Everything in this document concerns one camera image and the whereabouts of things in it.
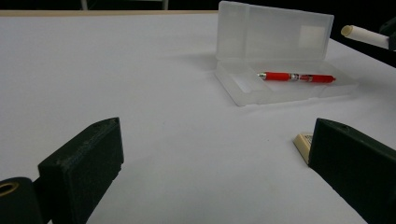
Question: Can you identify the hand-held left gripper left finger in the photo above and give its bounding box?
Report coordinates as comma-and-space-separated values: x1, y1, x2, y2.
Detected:
37, 117, 125, 224

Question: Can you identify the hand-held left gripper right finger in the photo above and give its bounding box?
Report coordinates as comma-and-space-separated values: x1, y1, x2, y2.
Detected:
308, 118, 396, 224

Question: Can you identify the white pen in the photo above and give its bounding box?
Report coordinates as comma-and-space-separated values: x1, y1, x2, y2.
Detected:
340, 24, 390, 50

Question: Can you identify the cream eraser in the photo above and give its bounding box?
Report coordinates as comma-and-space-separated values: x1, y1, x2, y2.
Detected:
292, 133, 314, 165

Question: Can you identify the red pen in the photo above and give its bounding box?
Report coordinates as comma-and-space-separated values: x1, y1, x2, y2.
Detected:
257, 71, 337, 84

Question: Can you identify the clear plastic pencil case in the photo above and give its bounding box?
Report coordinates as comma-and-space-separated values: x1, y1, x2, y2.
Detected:
214, 0, 360, 107

